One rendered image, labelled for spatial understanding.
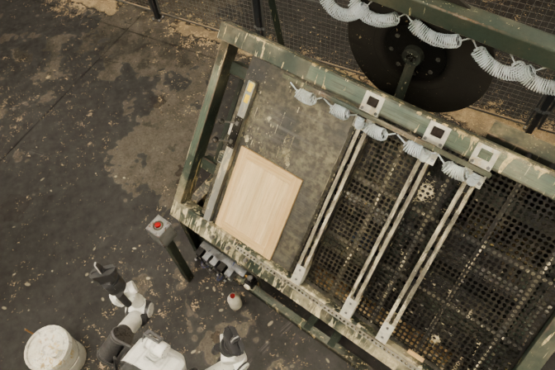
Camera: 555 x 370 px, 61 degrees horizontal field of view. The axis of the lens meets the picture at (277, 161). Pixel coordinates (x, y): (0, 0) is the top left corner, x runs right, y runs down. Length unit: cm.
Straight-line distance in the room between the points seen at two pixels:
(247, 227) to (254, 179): 31
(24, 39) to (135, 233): 308
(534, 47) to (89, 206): 363
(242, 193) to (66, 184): 226
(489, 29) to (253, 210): 159
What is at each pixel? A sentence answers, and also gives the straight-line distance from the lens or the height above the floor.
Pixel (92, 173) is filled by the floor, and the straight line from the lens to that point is 469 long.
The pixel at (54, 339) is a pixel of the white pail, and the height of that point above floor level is 36.
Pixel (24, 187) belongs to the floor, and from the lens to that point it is 491.
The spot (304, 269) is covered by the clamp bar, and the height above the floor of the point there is 102.
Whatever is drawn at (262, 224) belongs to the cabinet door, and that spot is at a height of 103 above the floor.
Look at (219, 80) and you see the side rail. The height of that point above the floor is 157.
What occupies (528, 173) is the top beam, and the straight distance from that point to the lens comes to 225.
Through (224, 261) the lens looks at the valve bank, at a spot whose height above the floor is 74.
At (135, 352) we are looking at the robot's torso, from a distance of 239.
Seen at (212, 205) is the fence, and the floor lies 100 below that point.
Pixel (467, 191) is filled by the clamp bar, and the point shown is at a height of 166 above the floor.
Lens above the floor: 357
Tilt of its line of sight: 56 degrees down
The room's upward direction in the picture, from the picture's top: 6 degrees counter-clockwise
